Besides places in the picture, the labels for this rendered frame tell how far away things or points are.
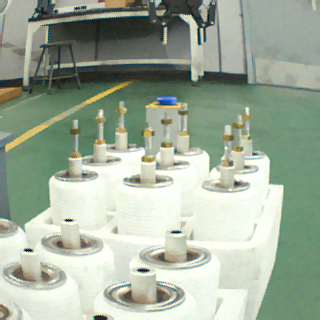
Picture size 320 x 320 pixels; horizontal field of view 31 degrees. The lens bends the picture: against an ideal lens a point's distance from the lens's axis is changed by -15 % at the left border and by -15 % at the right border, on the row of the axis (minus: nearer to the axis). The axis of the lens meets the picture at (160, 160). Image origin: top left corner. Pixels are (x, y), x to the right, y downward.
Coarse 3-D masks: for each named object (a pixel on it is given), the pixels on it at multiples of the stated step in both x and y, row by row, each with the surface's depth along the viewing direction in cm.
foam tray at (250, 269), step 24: (48, 216) 103; (192, 216) 105; (264, 216) 103; (120, 240) 93; (144, 240) 93; (264, 240) 91; (120, 264) 94; (240, 264) 89; (264, 264) 94; (240, 288) 90; (264, 288) 107
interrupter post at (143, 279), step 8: (136, 272) 53; (144, 272) 53; (152, 272) 53; (136, 280) 53; (144, 280) 53; (152, 280) 53; (136, 288) 53; (144, 288) 53; (152, 288) 53; (136, 296) 53; (144, 296) 53; (152, 296) 53
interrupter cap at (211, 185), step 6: (210, 180) 98; (216, 180) 98; (234, 180) 97; (240, 180) 97; (204, 186) 94; (210, 186) 94; (216, 186) 95; (234, 186) 95; (240, 186) 94; (246, 186) 93; (222, 192) 92; (228, 192) 91
